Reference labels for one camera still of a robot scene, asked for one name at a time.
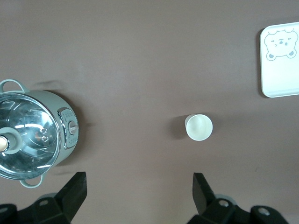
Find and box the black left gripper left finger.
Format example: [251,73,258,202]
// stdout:
[55,171,88,224]

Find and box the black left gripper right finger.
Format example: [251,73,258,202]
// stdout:
[192,172,217,216]

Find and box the white IKEA cup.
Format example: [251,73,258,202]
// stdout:
[184,113,214,141]

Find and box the glass pot lid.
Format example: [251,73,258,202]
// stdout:
[0,92,62,181]

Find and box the sage green electric pot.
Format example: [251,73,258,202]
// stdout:
[0,78,79,189]

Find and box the cream bear print tray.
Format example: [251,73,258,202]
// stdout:
[259,21,299,98]

